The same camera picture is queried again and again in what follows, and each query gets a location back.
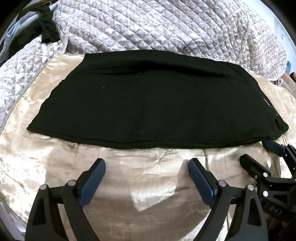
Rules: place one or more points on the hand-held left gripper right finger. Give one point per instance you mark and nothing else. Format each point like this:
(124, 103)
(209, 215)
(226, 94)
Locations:
(201, 180)

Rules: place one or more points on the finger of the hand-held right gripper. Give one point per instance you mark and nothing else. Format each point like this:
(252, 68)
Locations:
(253, 166)
(274, 146)

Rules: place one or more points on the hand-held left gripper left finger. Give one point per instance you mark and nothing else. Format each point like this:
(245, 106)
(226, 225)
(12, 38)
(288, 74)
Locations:
(92, 183)

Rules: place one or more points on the black pants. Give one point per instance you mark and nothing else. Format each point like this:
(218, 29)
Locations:
(150, 104)

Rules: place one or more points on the cream satin blanket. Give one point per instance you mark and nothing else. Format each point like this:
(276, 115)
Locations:
(150, 185)

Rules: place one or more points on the small blue object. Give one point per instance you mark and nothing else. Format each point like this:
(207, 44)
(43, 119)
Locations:
(289, 67)

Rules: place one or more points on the floral quilted blanket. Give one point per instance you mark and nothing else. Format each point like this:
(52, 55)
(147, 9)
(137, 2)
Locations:
(161, 25)

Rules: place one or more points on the light blue cloth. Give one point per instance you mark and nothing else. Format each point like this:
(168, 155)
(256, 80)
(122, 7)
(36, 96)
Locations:
(20, 25)

